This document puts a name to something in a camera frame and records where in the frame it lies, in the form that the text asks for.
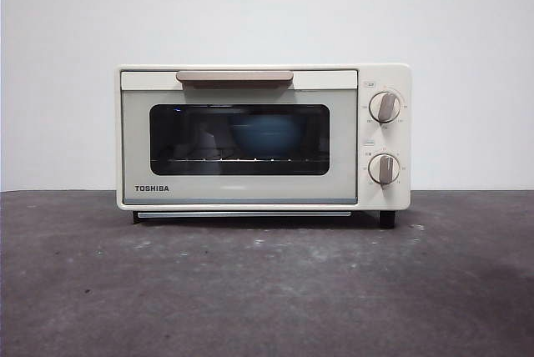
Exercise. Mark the metal crumb tray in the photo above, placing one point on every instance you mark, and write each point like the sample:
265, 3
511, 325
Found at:
250, 214

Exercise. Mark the cream temperature knob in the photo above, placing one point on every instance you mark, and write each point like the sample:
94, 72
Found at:
386, 107

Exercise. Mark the cream timer knob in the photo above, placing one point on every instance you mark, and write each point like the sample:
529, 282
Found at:
384, 169

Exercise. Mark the blue ribbed bowl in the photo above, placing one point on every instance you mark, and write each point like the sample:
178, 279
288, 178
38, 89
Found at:
267, 136

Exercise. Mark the oven door with glass window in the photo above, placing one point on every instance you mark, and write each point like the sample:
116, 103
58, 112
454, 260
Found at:
133, 144

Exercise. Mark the cream Toshiba toaster oven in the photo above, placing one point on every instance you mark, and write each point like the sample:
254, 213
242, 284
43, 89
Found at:
386, 200

